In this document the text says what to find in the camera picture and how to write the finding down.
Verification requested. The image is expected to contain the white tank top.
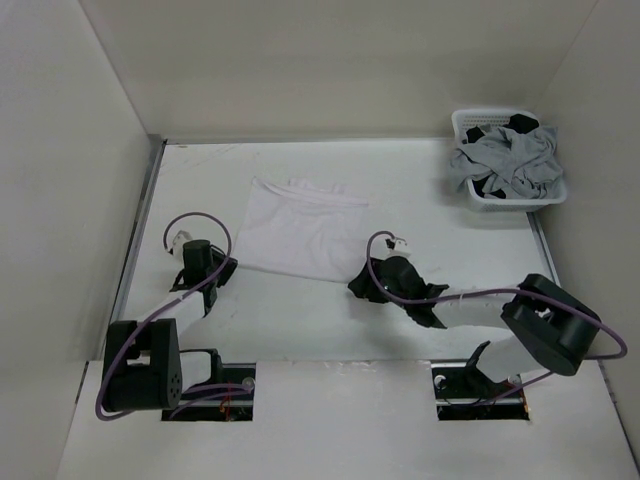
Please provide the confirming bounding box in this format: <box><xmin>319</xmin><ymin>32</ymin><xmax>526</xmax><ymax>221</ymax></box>
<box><xmin>233</xmin><ymin>178</ymin><xmax>369</xmax><ymax>283</ymax></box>

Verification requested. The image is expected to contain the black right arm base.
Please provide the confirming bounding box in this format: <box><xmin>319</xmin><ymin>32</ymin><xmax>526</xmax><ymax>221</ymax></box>
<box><xmin>432</xmin><ymin>341</ymin><xmax>530</xmax><ymax>421</ymax></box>

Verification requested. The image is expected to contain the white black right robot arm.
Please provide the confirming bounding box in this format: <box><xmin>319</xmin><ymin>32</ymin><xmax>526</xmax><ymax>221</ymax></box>
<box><xmin>348</xmin><ymin>256</ymin><xmax>598</xmax><ymax>396</ymax></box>

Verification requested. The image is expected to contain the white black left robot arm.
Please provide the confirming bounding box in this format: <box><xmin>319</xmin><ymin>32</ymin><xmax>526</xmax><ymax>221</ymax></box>
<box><xmin>96</xmin><ymin>240</ymin><xmax>237</xmax><ymax>419</ymax></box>

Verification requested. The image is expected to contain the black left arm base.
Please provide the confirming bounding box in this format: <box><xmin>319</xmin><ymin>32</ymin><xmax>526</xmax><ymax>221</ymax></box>
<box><xmin>161</xmin><ymin>364</ymin><xmax>256</xmax><ymax>423</ymax></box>

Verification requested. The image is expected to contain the grey tank top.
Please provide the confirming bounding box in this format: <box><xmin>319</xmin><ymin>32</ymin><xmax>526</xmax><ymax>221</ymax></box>
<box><xmin>448</xmin><ymin>126</ymin><xmax>563</xmax><ymax>200</ymax></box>

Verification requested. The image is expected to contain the white plastic laundry basket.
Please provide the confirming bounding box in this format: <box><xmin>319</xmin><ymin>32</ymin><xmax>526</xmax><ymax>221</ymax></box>
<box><xmin>447</xmin><ymin>107</ymin><xmax>568</xmax><ymax>213</ymax></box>

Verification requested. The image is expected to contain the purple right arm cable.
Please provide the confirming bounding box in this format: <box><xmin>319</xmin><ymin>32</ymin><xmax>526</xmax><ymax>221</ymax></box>
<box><xmin>365</xmin><ymin>230</ymin><xmax>629</xmax><ymax>409</ymax></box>

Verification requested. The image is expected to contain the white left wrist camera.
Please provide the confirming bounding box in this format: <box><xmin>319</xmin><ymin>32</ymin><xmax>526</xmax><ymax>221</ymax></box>
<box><xmin>165</xmin><ymin>230</ymin><xmax>193</xmax><ymax>259</ymax></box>

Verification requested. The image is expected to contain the metal table edge rail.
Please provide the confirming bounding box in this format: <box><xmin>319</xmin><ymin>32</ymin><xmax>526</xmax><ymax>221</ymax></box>
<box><xmin>96</xmin><ymin>134</ymin><xmax>166</xmax><ymax>359</ymax></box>

